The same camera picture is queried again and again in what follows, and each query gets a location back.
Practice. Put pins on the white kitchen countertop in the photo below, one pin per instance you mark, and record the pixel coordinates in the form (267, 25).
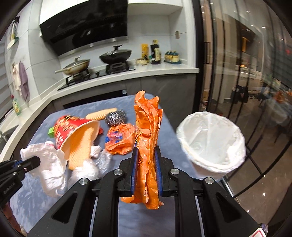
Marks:
(29, 114)

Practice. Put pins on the red crumpled plastic bag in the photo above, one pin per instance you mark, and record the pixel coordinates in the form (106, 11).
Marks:
(100, 131)

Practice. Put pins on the green dish soap bottle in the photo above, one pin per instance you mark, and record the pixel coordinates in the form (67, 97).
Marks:
(16, 105)

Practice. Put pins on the black wok with lid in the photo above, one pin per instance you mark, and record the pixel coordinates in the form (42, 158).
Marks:
(116, 55)

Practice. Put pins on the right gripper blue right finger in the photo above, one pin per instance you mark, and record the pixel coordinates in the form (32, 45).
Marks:
(158, 170)

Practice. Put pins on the dark soy sauce bottle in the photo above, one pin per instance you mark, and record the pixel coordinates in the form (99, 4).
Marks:
(155, 52)

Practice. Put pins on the white lined trash bin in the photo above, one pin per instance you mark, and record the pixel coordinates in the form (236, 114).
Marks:
(214, 144)

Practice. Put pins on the beige wok with lid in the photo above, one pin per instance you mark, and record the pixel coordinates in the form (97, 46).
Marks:
(76, 67)

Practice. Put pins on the white paper towel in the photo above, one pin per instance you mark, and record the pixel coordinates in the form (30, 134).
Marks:
(51, 171)

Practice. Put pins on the black gas stove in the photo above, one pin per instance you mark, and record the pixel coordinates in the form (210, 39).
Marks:
(89, 74)

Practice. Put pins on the red instant noodle bowl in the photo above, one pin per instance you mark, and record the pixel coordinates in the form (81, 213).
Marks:
(67, 125)

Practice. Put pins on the orange blue snack wrapper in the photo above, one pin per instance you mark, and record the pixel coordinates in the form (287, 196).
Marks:
(120, 139)

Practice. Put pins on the green wasabi box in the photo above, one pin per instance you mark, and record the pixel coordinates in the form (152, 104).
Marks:
(51, 132)

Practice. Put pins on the orange plastic bag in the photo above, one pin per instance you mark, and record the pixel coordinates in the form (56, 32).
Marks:
(148, 122)

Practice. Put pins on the chrome faucet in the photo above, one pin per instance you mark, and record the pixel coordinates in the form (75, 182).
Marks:
(4, 136)

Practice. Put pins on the seasoning jar set on tray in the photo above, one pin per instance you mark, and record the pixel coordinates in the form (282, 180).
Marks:
(172, 57)

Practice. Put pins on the steel wool scrubber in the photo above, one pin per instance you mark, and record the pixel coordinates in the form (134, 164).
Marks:
(115, 118)

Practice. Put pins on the purple hanging towel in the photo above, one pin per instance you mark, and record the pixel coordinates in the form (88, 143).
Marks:
(25, 93)

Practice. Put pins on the white hanging cloth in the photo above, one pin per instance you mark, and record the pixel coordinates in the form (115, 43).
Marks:
(16, 78)

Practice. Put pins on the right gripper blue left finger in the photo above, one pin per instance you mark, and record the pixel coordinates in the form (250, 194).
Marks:
(115, 184)

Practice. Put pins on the black range hood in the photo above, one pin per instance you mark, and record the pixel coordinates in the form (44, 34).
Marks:
(85, 23)

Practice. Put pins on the wall outlet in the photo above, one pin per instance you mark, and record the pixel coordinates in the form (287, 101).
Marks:
(177, 34)

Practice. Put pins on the clear plastic bag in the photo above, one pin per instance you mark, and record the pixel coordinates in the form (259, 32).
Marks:
(92, 168)

